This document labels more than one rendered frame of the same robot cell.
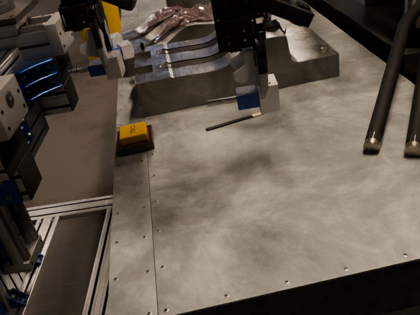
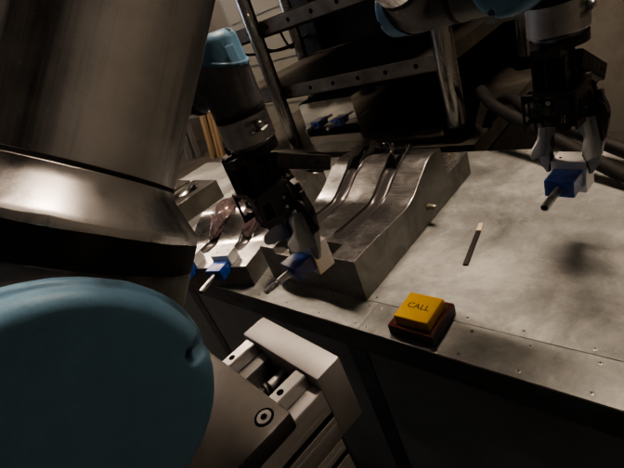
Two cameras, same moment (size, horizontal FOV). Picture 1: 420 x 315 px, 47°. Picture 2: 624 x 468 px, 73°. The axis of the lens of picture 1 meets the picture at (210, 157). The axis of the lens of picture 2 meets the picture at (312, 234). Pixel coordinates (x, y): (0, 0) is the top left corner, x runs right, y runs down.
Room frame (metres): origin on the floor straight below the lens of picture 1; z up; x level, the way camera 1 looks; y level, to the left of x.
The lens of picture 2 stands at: (0.61, 0.56, 1.30)
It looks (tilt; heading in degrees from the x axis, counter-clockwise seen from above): 27 degrees down; 323
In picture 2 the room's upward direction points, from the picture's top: 22 degrees counter-clockwise
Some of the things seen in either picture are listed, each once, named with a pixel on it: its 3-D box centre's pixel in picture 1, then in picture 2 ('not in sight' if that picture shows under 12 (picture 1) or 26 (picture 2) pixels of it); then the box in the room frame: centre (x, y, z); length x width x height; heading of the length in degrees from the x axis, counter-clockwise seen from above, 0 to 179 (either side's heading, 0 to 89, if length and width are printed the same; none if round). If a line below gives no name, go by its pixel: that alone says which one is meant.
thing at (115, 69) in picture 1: (94, 67); (293, 268); (1.12, 0.23, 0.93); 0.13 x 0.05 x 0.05; 84
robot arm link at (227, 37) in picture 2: not in sight; (222, 77); (1.12, 0.21, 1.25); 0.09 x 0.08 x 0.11; 29
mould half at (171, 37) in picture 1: (185, 27); (251, 213); (1.57, 0.00, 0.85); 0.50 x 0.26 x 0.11; 110
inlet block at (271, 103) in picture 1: (242, 97); (561, 186); (0.81, -0.08, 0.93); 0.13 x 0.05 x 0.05; 87
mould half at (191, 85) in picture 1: (229, 54); (370, 198); (1.21, -0.10, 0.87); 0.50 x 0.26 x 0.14; 93
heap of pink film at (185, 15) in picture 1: (182, 14); (246, 201); (1.56, 0.00, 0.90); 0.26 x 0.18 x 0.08; 110
